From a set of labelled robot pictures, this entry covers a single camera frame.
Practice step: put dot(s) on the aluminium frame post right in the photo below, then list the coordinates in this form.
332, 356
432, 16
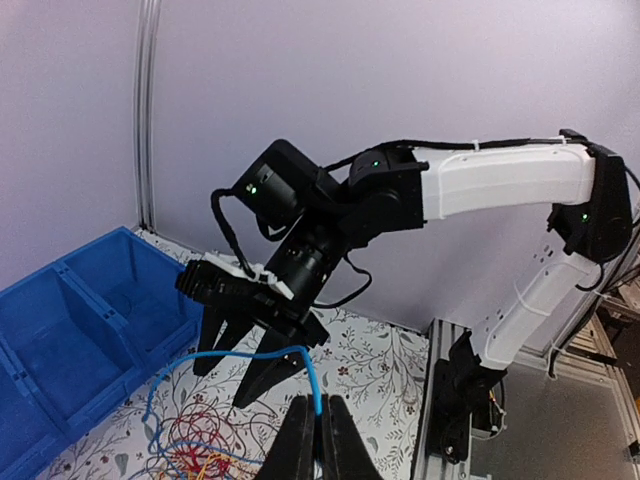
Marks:
148, 27

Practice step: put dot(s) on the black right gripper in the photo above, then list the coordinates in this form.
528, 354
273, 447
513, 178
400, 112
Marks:
301, 265

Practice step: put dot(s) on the aluminium front rail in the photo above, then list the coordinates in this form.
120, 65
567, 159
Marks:
578, 425

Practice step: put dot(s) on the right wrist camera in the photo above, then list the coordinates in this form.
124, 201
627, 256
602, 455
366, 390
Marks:
217, 275

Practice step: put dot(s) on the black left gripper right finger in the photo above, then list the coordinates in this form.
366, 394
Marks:
342, 452

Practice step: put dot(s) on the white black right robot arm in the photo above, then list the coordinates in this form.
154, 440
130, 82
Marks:
493, 234

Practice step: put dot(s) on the blue three-compartment plastic bin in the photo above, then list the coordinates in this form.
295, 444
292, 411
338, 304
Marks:
81, 335

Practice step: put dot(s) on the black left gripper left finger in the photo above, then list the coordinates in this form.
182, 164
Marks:
291, 456

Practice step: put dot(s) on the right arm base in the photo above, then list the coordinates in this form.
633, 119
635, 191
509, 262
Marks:
465, 405

